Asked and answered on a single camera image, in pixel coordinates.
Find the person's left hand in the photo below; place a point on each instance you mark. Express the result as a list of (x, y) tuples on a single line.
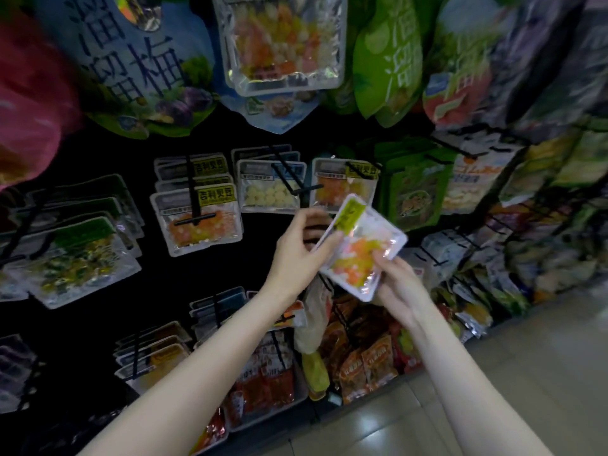
[(296, 261)]

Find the person's right hand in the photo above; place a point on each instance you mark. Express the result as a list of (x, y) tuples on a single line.
[(407, 294)]

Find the white red-label snack bag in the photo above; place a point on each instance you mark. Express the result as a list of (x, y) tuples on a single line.
[(315, 313)]

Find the row of small white pouches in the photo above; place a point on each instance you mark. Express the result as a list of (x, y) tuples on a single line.
[(446, 249)]

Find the row of white blue pouches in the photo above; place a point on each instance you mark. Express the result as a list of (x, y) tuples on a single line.
[(475, 304)]

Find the row of red orange pouches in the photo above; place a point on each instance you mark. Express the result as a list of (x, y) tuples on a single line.
[(366, 361)]

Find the green snack pouch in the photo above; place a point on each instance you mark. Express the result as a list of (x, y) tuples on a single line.
[(413, 190)]

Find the small yellow green pouch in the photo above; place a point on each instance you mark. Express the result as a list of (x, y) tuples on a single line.
[(315, 375)]

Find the blue white snack bag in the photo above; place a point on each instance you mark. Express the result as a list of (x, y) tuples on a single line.
[(275, 109)]

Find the row of pale green pouches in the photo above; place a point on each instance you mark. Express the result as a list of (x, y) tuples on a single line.
[(560, 251)]

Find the row of small clear pouches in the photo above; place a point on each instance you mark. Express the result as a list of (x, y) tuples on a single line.
[(152, 361)]

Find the white yellow banana-chip snack bag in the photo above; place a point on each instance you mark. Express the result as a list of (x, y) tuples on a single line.
[(537, 166)]

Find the orange bean candy packet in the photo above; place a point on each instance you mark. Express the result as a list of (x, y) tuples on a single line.
[(280, 42)]

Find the green yellow-fruit snack bag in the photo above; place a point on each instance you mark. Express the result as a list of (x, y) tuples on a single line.
[(584, 156)]

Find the clear green candy packets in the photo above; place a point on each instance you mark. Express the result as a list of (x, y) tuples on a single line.
[(71, 268)]

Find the blue round snack bag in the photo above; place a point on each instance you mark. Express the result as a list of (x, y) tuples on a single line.
[(142, 61)]

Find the small clear purple-label pouch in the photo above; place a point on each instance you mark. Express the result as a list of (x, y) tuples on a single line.
[(14, 370)]

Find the small pink round snack bag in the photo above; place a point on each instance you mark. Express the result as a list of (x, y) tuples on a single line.
[(33, 99)]

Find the person's right forearm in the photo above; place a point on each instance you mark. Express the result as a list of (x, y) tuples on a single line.
[(475, 384)]

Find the person's left forearm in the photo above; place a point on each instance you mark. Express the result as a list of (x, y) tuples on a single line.
[(190, 384)]

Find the clear tray of mixed candies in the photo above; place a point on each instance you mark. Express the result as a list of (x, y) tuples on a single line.
[(271, 384)]

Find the clear tray of red candies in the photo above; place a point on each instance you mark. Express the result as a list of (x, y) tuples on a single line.
[(211, 432)]

